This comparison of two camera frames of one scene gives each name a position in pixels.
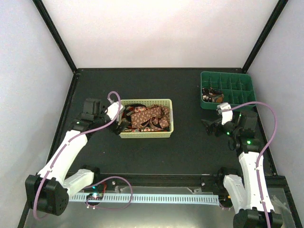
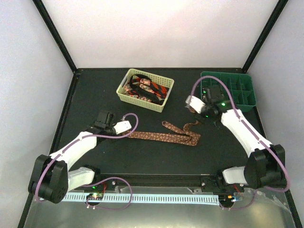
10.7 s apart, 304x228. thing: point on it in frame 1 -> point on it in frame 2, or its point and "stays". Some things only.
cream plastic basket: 147,118 -> 150,90
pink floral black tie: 145,129 -> 140,86
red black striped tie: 127,119 -> 141,86
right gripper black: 219,132 -> 202,119
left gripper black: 118,130 -> 110,139
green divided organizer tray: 238,88 stays
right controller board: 225,201 stays
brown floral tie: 155,113 -> 185,137
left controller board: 95,194 stays
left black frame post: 56,35 stays
